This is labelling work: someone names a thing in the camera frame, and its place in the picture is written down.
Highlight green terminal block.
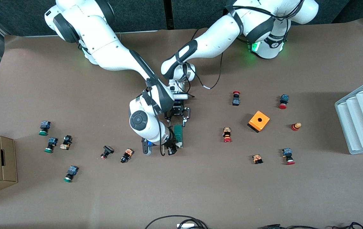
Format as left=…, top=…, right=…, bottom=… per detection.
left=172, top=124, right=184, bottom=148

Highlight black square button red terminals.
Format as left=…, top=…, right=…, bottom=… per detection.
left=100, top=145, right=115, bottom=160

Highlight red mushroom button blue block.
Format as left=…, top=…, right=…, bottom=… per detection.
left=282, top=148, right=296, bottom=165
left=278, top=94, right=289, bottom=110

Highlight green mushroom push button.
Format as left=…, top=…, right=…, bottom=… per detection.
left=63, top=165, right=79, bottom=183
left=44, top=137, right=59, bottom=153
left=38, top=121, right=52, bottom=136

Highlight white ribbed tray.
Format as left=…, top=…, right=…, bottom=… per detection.
left=334, top=75, right=363, bottom=155

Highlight black arm cable white tag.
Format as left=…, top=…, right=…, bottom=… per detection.
left=189, top=29, right=225, bottom=90

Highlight black selector switch orange block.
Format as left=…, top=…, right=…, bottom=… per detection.
left=120, top=148, right=134, bottom=163

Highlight black looped cable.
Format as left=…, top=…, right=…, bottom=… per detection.
left=145, top=215, right=209, bottom=229

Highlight orange push button enclosure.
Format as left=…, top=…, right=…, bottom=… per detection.
left=247, top=110, right=270, bottom=133

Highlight black vertical post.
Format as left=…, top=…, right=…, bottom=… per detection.
left=164, top=0, right=173, bottom=30

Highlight beige black switch part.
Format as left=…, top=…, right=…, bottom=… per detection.
left=59, top=135, right=73, bottom=150

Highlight black cable with plug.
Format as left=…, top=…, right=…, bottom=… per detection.
left=258, top=224, right=331, bottom=229

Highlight black coiled cable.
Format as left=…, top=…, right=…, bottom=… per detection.
left=332, top=222, right=363, bottom=229

